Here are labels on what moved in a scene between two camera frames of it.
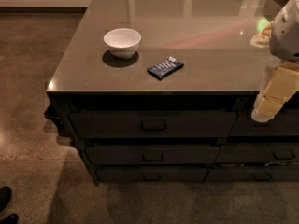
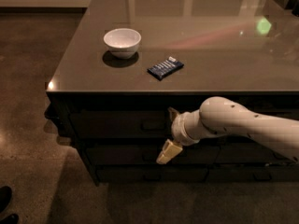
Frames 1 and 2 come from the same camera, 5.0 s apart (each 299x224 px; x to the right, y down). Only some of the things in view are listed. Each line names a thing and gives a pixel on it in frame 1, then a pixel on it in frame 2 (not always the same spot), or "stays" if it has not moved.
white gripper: [287, 36] to [177, 130]
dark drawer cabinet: [158, 86] stays
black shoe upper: [6, 194] stays
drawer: [153, 124] stays
